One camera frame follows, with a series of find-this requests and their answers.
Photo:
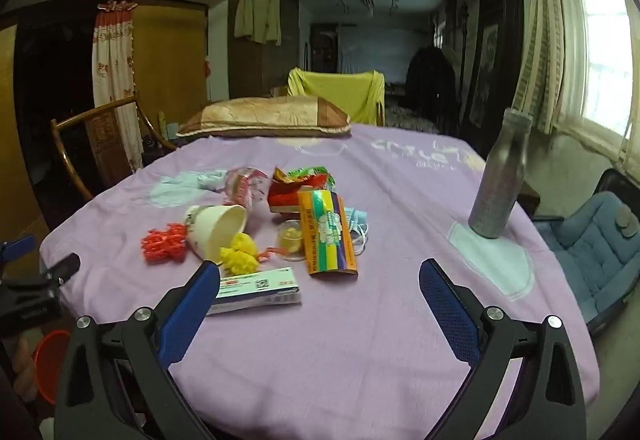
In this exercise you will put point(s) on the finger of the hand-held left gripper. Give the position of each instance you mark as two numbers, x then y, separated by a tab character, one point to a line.
19	246
62	268

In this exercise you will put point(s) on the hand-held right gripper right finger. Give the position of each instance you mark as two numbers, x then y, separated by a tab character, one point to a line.
447	315

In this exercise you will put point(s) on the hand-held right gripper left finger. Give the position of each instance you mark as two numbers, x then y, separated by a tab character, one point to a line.
190	305

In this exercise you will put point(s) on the red plastic bow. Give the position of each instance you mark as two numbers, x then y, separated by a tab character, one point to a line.
162	242

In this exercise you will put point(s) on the red plastic basket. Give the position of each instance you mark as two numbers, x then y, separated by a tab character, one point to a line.
52	365

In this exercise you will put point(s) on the yellow pompom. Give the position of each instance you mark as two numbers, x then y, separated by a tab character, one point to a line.
240	255

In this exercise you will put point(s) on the wrappers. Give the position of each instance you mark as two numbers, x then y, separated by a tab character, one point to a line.
260	292

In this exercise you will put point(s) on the white paper cup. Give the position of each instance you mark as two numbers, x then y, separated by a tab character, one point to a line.
210	230

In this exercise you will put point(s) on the orange plastic strip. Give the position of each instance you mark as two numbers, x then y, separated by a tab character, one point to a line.
272	251

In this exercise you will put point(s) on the small clear plastic cup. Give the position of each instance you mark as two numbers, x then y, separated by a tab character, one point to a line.
291	237

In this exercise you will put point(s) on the light blue wrapper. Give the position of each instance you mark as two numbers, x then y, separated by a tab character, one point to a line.
210	179

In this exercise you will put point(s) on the blue face mask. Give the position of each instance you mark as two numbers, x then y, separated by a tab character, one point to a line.
356	220

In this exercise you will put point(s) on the crushed clear plastic bottle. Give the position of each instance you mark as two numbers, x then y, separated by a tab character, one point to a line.
247	185

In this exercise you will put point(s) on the red snack packet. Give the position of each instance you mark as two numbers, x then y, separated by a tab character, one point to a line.
287	197

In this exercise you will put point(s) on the colourful striped packet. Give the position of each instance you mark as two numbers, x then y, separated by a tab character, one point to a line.
327	230

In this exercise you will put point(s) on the green tissue packet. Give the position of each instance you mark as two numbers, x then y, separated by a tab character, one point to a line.
306	170

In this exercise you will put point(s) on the person's left hand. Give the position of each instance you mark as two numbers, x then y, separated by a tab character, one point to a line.
25	370

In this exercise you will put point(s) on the purple printed blanket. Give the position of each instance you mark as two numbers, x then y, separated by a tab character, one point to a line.
375	320

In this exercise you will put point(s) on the wooden chair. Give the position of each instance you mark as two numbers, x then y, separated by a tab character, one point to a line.
102	135

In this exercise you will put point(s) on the silver metal bottle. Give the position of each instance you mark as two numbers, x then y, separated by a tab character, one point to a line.
500	180

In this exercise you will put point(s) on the blue cushioned chair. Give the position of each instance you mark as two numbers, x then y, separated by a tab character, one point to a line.
590	250

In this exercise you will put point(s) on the beige brown pillow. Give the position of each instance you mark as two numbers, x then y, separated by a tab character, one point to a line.
260	113

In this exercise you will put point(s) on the floral red white curtain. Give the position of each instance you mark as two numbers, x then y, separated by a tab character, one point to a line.
112	60

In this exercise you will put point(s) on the black hanging coat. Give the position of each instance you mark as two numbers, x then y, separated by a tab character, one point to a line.
430	85

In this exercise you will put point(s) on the yellow cloth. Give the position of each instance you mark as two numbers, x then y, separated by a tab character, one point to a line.
340	95

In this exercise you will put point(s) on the dark cabinet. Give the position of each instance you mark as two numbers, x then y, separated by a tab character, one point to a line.
492	60

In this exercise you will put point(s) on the dark wooden wardrobe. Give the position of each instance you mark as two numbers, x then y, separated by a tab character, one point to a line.
290	50

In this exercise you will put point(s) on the striped cream curtain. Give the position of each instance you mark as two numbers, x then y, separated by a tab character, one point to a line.
542	45

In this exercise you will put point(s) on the window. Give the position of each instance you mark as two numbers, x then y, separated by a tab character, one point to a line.
605	60

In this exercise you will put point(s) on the beige hanging jacket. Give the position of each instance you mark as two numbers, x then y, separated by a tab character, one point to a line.
257	10

